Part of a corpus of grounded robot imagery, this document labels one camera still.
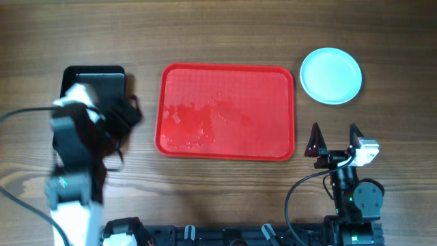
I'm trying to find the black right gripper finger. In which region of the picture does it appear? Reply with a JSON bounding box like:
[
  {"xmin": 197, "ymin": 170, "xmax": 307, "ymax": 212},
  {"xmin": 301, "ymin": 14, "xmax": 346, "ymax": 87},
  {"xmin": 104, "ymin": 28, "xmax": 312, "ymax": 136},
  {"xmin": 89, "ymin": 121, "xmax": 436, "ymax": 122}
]
[
  {"xmin": 349, "ymin": 123, "xmax": 363, "ymax": 150},
  {"xmin": 305, "ymin": 122, "xmax": 327, "ymax": 157}
]

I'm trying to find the light blue plate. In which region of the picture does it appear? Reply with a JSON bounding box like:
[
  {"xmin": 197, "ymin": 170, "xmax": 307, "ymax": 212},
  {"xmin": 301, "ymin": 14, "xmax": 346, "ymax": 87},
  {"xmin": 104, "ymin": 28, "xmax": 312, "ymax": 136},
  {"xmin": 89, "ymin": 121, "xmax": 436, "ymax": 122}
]
[{"xmin": 299, "ymin": 47, "xmax": 363, "ymax": 105}]

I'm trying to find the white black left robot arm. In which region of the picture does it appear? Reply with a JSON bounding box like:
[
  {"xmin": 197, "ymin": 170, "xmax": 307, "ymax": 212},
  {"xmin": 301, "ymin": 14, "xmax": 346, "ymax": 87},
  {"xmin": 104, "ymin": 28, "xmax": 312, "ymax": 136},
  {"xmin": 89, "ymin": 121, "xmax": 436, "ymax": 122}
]
[{"xmin": 45, "ymin": 96, "xmax": 142, "ymax": 245}]

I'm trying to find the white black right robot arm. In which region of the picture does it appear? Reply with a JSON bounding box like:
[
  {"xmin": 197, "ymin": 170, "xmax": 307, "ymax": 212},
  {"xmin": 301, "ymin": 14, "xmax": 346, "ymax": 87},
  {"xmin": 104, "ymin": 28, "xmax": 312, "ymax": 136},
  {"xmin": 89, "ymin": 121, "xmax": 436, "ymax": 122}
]
[{"xmin": 305, "ymin": 123, "xmax": 385, "ymax": 246}]

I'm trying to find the black rectangular tray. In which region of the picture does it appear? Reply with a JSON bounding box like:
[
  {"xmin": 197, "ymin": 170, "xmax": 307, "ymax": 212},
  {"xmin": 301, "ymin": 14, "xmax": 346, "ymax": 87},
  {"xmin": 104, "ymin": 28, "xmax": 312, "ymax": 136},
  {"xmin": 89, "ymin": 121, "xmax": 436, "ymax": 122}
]
[{"xmin": 60, "ymin": 66, "xmax": 126, "ymax": 115}]

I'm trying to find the red plastic tray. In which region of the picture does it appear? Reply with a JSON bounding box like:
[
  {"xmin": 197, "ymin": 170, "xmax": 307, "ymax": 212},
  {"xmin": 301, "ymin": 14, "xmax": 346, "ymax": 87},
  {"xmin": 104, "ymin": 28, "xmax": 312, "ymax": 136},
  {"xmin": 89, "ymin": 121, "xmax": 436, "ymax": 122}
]
[{"xmin": 154, "ymin": 63, "xmax": 295, "ymax": 161}]

